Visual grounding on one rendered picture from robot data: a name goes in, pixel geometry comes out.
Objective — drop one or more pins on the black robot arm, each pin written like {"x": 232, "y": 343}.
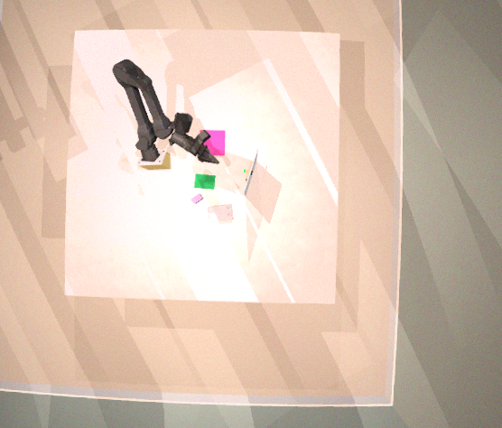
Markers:
{"x": 132, "y": 78}

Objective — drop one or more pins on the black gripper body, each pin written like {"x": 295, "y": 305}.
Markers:
{"x": 193, "y": 147}

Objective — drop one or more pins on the green flat square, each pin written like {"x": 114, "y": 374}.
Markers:
{"x": 204, "y": 181}

